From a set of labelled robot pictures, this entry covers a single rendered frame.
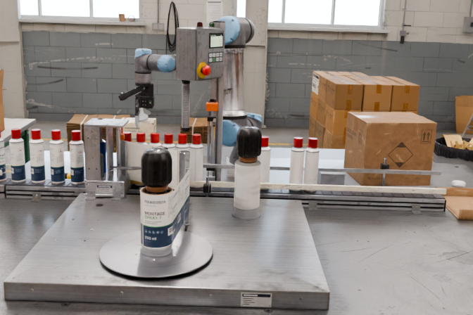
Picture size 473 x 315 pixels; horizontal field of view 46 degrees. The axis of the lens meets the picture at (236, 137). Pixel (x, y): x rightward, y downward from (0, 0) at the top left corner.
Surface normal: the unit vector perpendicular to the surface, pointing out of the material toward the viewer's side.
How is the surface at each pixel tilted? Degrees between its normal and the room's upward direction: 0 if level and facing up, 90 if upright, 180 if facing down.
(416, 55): 90
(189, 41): 90
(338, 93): 90
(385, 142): 90
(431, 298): 0
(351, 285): 0
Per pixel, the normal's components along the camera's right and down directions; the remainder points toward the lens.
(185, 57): -0.58, 0.17
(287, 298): 0.00, 0.22
